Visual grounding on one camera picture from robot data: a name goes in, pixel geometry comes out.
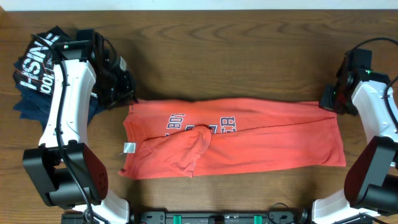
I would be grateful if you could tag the navy folded clothes stack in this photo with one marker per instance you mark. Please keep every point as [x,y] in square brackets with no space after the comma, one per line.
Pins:
[33,105]

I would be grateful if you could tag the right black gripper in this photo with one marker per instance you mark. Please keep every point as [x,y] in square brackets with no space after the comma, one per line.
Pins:
[324,102]

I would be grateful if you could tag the red printed t-shirt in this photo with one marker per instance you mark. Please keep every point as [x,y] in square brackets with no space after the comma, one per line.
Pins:
[175,138]

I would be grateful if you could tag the black printed folded t-shirt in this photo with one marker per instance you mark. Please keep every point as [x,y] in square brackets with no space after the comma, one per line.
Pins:
[34,70]

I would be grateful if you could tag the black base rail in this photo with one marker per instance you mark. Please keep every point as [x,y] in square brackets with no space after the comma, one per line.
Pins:
[273,216]

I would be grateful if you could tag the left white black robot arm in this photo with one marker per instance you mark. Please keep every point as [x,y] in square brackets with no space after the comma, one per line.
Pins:
[64,170]

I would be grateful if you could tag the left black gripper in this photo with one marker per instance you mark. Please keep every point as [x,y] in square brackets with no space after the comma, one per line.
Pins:
[129,94]

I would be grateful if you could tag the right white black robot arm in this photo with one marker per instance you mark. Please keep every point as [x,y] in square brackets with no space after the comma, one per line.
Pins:
[370,190]

